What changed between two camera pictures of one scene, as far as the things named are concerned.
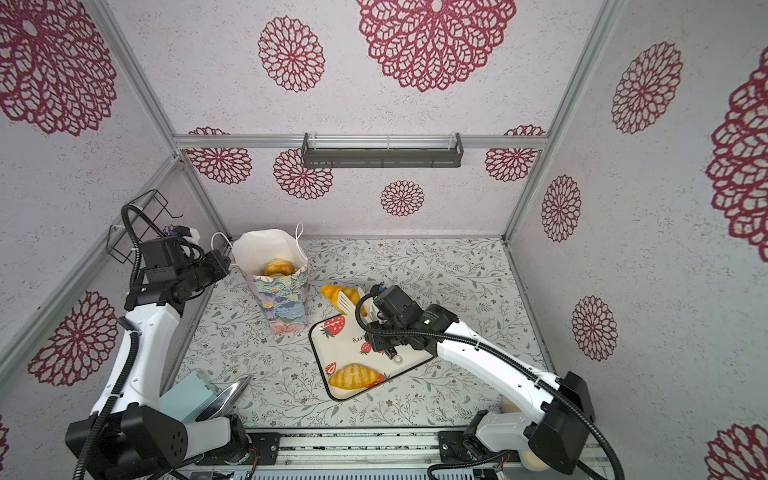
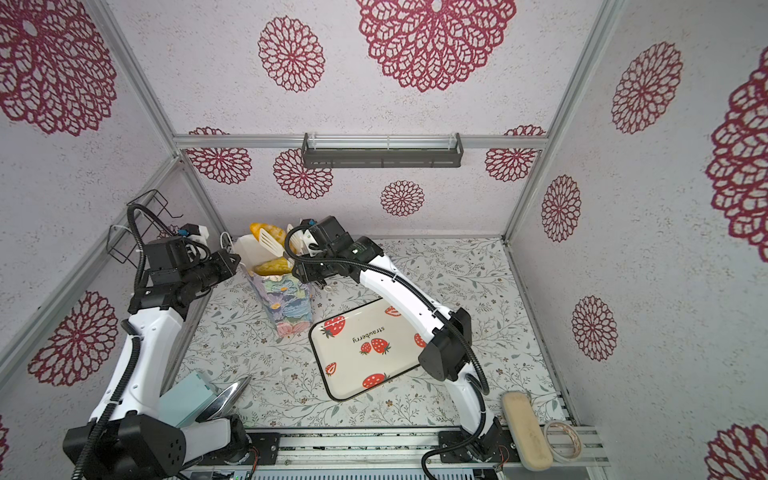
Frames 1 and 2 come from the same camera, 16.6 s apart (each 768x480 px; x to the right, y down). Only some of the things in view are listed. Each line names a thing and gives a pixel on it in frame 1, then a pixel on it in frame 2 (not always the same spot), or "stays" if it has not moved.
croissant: x=353 y=376 -> x=255 y=229
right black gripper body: x=381 y=340 -> x=316 y=270
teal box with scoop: x=185 y=399 stays
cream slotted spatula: x=346 y=305 -> x=296 y=240
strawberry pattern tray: x=340 y=340 stays
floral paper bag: x=276 y=266 stays
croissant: x=331 y=293 -> x=277 y=266
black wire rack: x=122 y=240 stays
